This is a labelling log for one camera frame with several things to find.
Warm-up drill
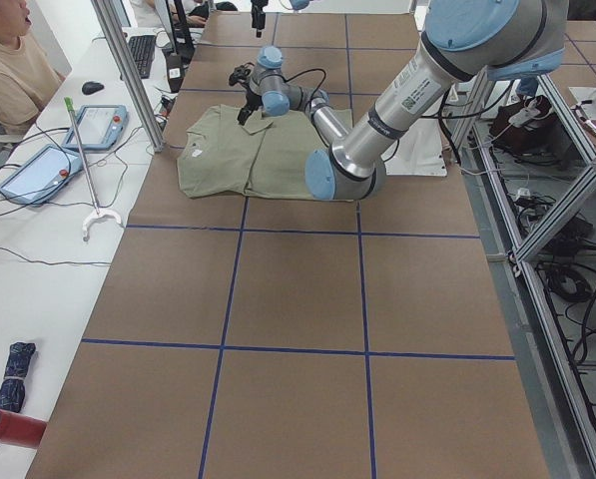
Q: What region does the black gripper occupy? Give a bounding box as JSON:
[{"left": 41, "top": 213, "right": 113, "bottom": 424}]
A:
[
  {"left": 238, "top": 90, "right": 261, "bottom": 125},
  {"left": 251, "top": 0, "right": 268, "bottom": 37}
]

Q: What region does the olive green t-shirt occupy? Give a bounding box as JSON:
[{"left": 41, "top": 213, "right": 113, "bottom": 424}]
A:
[{"left": 176, "top": 103, "right": 355, "bottom": 204}]

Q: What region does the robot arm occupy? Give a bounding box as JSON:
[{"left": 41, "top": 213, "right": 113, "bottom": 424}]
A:
[
  {"left": 229, "top": 0, "right": 569, "bottom": 201},
  {"left": 251, "top": 0, "right": 311, "bottom": 38}
]

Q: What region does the black power adapter box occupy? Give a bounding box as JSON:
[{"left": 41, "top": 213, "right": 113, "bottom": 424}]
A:
[{"left": 166, "top": 53, "right": 185, "bottom": 93}]

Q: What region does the black keyboard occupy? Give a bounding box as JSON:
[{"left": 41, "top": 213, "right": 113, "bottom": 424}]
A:
[{"left": 128, "top": 35, "right": 156, "bottom": 79}]

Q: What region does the far blue teach pendant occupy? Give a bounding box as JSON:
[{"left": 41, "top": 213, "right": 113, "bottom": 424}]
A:
[{"left": 72, "top": 105, "right": 128, "bottom": 152}]

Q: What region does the blue teach pendant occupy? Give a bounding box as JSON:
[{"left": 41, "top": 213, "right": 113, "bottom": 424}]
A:
[
  {"left": 72, "top": 105, "right": 128, "bottom": 152},
  {"left": 0, "top": 145, "right": 83, "bottom": 206}
]

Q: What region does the black computer mouse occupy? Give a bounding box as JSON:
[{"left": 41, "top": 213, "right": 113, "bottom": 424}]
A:
[{"left": 81, "top": 81, "right": 104, "bottom": 96}]

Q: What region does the reacher grabber stick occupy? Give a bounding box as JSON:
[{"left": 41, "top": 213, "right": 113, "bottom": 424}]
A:
[{"left": 64, "top": 97, "right": 123, "bottom": 242}]

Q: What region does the near blue teach pendant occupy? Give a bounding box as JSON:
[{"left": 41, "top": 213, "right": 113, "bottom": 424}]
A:
[{"left": 0, "top": 145, "right": 83, "bottom": 206}]

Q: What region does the person in beige shirt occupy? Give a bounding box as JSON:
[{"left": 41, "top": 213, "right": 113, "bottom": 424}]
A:
[{"left": 0, "top": 0, "right": 65, "bottom": 135}]

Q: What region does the brown paper table mat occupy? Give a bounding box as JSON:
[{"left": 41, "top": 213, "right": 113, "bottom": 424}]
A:
[{"left": 29, "top": 13, "right": 549, "bottom": 478}]

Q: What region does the brown bag on floor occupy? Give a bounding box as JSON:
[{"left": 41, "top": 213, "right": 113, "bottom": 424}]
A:
[{"left": 489, "top": 95, "right": 573, "bottom": 159}]

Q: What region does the folded dark plaid umbrella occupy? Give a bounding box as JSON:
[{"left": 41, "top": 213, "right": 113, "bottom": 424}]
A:
[{"left": 0, "top": 342, "right": 36, "bottom": 413}]

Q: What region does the red cylindrical tube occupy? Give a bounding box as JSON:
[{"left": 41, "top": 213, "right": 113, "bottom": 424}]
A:
[{"left": 0, "top": 409, "right": 47, "bottom": 449}]

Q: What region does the aluminium frame post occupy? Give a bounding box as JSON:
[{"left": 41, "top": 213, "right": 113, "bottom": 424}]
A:
[{"left": 91, "top": 0, "right": 165, "bottom": 153}]

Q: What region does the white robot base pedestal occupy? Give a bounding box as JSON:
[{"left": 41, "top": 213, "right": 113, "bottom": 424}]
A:
[{"left": 381, "top": 144, "right": 447, "bottom": 178}]

